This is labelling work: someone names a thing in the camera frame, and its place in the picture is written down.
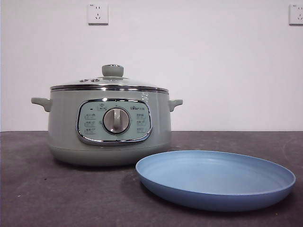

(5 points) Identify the glass lid with green knob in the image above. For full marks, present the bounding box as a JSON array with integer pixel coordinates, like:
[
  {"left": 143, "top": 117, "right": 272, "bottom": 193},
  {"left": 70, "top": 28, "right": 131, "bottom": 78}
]
[{"left": 50, "top": 64, "right": 169, "bottom": 92}]

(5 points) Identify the blue round plate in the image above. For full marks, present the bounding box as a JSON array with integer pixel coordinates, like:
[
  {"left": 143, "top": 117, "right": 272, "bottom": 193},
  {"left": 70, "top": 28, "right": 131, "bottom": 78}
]
[{"left": 135, "top": 149, "right": 297, "bottom": 212}]

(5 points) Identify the pale green electric steamer pot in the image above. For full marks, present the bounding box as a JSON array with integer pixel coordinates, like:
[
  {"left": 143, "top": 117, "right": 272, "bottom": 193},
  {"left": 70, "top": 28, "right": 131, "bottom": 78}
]
[{"left": 31, "top": 90, "right": 184, "bottom": 167}]

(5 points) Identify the white wall socket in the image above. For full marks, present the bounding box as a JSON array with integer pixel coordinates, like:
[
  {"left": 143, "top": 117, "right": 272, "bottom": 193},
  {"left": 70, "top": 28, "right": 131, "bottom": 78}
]
[
  {"left": 288, "top": 4, "right": 303, "bottom": 26},
  {"left": 87, "top": 3, "right": 109, "bottom": 26}
]

